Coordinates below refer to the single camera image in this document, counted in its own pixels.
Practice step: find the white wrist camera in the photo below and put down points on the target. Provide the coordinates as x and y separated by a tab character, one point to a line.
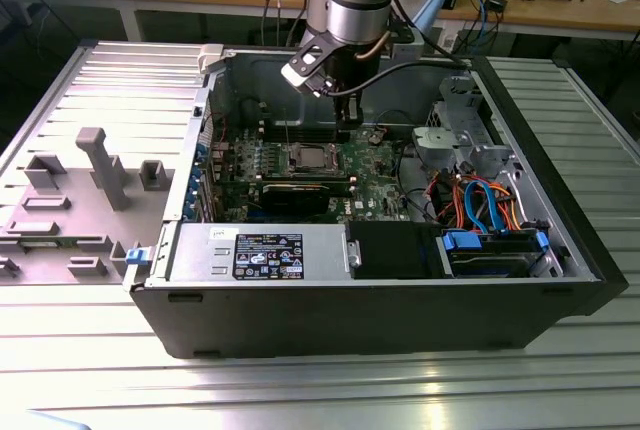
295	75

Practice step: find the blue case latch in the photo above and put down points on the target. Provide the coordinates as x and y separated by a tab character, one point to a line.
137	256

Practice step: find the green motherboard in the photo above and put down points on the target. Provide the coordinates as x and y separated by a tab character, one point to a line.
372	185

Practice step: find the silver metal drive cage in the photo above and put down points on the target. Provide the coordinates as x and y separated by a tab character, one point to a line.
440	142

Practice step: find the graphics card with black cooler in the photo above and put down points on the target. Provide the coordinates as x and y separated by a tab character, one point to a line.
295	200

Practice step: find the small black adapter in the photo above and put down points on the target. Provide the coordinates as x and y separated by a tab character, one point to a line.
497	4

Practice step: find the beige case latch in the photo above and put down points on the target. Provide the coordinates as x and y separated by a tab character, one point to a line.
210	57

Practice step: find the silver topped CPU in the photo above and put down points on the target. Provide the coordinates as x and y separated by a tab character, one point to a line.
314	156

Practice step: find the CPU socket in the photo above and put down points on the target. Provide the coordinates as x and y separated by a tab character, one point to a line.
336	159

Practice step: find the black plastic bay cover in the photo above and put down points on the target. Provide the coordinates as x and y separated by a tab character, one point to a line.
390	250

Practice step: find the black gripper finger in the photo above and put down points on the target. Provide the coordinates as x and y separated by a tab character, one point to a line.
349	120

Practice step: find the black RAM slot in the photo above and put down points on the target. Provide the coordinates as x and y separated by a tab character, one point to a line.
310	124
272	177
310	129
272	172
310	134
310	140

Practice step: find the hard disk in blue carrier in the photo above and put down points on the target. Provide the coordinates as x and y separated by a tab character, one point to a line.
462	241

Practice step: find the black open PC case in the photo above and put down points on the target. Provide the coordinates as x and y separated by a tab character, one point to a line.
350	320

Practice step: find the gray plastic parts rack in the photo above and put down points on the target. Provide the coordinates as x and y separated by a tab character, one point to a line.
75	250

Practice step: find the silver power supply unit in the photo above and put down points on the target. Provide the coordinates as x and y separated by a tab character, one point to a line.
200	255

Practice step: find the coin cell battery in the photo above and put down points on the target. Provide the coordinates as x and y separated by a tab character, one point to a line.
376	137

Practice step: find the thin metal locking lever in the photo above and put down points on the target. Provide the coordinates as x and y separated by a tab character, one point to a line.
287	130

